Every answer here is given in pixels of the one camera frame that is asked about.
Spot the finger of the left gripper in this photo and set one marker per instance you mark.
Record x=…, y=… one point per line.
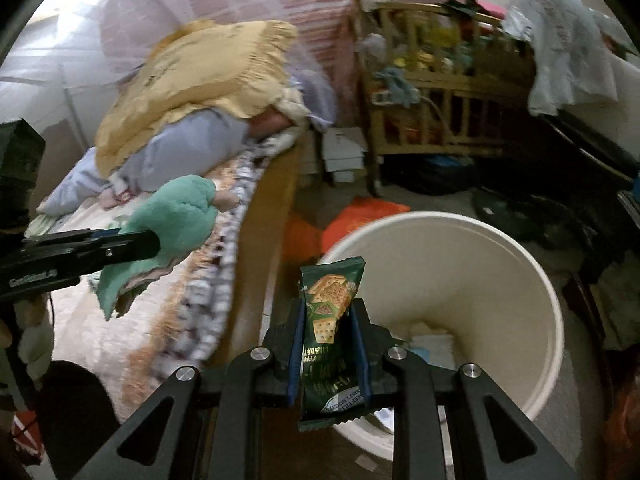
x=72, y=240
x=27, y=273

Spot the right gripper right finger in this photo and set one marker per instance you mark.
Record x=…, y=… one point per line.
x=457, y=421

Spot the green cracker packet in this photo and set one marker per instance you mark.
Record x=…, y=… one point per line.
x=329, y=367

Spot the white trash bucket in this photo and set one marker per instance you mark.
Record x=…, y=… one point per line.
x=432, y=272

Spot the green towel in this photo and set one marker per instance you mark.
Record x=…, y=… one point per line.
x=182, y=215

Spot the white blue medicine box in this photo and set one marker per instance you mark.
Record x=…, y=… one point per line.
x=435, y=349

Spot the gloved left hand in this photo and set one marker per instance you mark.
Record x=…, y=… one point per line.
x=27, y=340

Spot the white bottle red label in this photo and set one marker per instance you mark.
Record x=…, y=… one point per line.
x=121, y=191

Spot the grey-blue blanket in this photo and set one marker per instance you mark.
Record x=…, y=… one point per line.
x=200, y=142

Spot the red paper bag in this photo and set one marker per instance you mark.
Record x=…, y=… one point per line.
x=303, y=241

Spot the yellow knitted blanket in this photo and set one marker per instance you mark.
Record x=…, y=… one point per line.
x=238, y=68

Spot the white cardboard boxes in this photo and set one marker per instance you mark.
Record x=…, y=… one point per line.
x=343, y=151

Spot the wooden baby crib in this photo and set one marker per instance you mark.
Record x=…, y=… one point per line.
x=436, y=79

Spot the white plastic bag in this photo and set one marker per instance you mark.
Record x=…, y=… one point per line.
x=573, y=66

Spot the wooden bed frame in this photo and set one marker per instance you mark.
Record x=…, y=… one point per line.
x=262, y=287

